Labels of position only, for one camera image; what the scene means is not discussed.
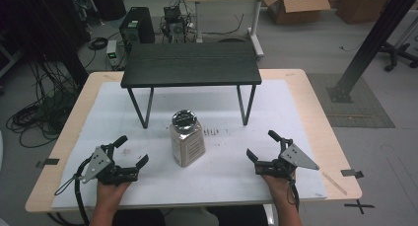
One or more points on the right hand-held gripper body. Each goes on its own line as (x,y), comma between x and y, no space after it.
(295,157)

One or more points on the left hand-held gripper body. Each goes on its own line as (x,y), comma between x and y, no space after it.
(98,162)

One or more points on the beige jar with silver lid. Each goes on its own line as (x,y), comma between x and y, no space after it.
(188,143)

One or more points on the person's left hand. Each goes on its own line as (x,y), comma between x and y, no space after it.
(110,193)

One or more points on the person's right hand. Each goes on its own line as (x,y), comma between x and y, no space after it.
(279,186)

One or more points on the white table mat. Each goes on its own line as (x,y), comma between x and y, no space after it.
(223,180)

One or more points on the thin wooden stick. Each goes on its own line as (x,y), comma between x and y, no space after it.
(334,183)

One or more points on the black tape strip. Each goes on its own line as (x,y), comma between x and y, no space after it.
(48,162)
(352,173)

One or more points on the white chair part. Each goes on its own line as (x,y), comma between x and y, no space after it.
(269,214)

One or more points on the person's dark trousers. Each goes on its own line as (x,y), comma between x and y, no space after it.
(236,216)

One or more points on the grey floor mat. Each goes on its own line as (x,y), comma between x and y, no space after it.
(355,111)

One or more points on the white power supply box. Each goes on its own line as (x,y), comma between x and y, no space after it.
(112,53)

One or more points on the black shelf with metal legs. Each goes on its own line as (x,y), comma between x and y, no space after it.
(190,63)

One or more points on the black computer tower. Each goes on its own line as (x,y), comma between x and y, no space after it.
(136,27)

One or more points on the open cardboard box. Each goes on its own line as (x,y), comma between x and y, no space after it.
(297,9)

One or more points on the white background desk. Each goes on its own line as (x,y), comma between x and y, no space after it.
(230,2)

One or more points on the black office chair base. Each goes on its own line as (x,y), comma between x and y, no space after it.
(397,55)

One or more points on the closed cardboard box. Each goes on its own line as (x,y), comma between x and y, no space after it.
(361,4)

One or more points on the black metal stand post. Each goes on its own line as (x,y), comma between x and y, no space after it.
(374,45)

